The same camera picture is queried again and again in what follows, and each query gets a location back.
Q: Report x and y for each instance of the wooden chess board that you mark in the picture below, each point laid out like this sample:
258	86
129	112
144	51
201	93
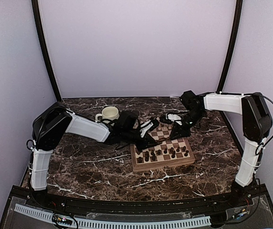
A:
163	160

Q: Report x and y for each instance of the dark tall piece front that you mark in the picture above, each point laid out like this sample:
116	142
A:
147	156

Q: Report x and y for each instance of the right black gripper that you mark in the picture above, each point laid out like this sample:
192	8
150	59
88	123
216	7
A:
180	130

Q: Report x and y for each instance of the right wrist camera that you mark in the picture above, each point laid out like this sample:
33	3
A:
189	100

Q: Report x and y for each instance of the left black frame post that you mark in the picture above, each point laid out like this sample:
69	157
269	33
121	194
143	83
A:
44	49

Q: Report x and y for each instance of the right black frame post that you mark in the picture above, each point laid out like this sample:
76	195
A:
231	45

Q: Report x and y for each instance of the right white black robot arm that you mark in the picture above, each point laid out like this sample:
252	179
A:
257	123

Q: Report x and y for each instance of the white pieces back row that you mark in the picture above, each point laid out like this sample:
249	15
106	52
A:
164	127

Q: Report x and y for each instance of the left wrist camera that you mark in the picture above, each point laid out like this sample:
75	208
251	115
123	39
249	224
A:
126	120

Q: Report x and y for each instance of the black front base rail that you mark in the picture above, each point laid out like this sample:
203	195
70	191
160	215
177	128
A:
254	211

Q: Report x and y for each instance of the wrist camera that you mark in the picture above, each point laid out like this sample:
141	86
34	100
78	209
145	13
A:
189	100
126	120

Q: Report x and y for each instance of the white ribbed mug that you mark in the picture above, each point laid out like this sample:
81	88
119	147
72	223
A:
109	113

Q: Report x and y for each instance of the white slotted cable duct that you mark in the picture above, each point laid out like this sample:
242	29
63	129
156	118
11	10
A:
107	222

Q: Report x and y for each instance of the black frame post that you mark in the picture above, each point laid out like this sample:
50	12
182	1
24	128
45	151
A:
44	49
231	45

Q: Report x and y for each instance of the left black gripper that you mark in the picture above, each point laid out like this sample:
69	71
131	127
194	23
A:
147	140

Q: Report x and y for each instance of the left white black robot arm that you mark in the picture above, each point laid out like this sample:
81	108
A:
49	128

